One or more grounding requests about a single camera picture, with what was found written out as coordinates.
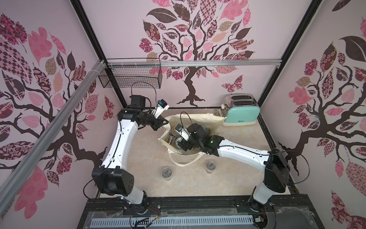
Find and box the cream canvas tote bag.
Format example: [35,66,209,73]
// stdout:
[158,113,225,167]

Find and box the clear seed jar dark lid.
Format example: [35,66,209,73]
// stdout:
[205,160,217,174]

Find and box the clear seed jar grey lid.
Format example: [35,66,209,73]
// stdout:
[161,167,173,181]

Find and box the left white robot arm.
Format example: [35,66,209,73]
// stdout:
[92,95,169,214]

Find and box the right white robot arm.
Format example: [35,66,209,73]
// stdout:
[174,123,290,212]

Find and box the mint green toaster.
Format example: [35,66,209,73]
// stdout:
[221,94,260,127]

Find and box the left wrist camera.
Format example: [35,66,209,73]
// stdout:
[152,99,170,119]

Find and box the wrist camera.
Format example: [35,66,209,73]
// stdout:
[152,99,170,119]
[175,124,190,141]

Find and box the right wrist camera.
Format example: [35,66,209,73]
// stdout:
[175,124,190,141]

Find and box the black wire basket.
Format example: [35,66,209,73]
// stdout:
[99,57,163,89]

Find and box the aluminium rail back wall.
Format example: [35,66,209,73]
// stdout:
[106,59,282,68]

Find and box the aluminium rail wall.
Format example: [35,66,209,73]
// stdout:
[1,60,105,214]
[106,59,282,68]

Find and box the white slotted cable duct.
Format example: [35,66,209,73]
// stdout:
[89,215,254,229]

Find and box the black base frame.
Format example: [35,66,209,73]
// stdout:
[77,194,324,229]

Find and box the aluminium rail left wall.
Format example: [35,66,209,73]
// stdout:
[1,60,105,214]

